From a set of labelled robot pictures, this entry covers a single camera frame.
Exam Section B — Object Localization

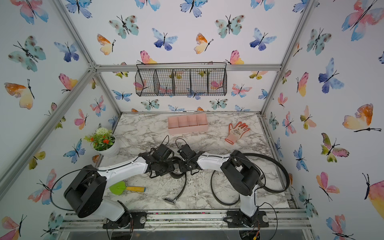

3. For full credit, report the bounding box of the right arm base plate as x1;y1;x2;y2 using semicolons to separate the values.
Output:
223;210;269;228

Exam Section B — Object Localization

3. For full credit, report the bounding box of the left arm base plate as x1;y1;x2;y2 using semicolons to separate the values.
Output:
103;212;147;230

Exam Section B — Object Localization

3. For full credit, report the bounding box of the pink divided storage box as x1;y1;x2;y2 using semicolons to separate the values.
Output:
168;114;209;135

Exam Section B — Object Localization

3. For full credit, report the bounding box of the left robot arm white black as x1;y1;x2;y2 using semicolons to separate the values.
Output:
64;144;175;229

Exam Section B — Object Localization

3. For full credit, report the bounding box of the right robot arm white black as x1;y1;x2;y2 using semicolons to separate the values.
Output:
178;144;261;218

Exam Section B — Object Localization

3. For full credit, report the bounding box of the black wire wall basket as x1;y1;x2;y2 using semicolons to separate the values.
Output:
135;62;228;100

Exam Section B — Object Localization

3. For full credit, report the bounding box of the white flower pot with plant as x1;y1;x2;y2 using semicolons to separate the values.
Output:
84;127;120;158

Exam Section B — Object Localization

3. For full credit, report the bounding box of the red and white work glove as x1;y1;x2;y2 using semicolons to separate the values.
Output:
225;122;251;145

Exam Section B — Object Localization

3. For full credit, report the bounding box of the aluminium front rail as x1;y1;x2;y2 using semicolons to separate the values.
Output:
59;209;313;232

